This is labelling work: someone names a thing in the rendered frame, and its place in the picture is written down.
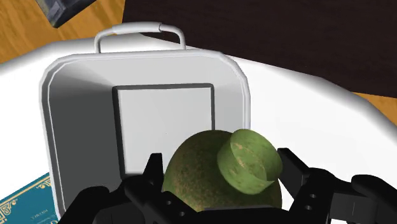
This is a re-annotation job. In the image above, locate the dark brown rug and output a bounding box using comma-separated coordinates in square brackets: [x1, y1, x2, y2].
[122, 0, 397, 99]

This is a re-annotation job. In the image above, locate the dark grey block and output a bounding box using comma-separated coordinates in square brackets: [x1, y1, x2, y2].
[34, 0, 97, 29]

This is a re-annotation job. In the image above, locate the white round table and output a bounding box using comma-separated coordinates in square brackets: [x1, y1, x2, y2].
[0, 32, 397, 224]

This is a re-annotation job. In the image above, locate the teal book with gold trim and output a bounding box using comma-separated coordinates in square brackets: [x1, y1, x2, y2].
[0, 172, 60, 224]

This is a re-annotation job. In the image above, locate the white square bin with handle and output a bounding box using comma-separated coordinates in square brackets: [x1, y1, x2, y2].
[39, 21, 251, 218]

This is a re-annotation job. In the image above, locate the green round vase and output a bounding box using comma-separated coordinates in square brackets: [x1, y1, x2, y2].
[162, 129, 284, 213]

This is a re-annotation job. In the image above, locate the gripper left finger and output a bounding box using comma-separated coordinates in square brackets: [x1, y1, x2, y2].
[58, 152, 199, 224]

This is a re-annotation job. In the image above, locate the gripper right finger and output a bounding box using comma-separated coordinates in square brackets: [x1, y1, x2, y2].
[277, 147, 397, 224]

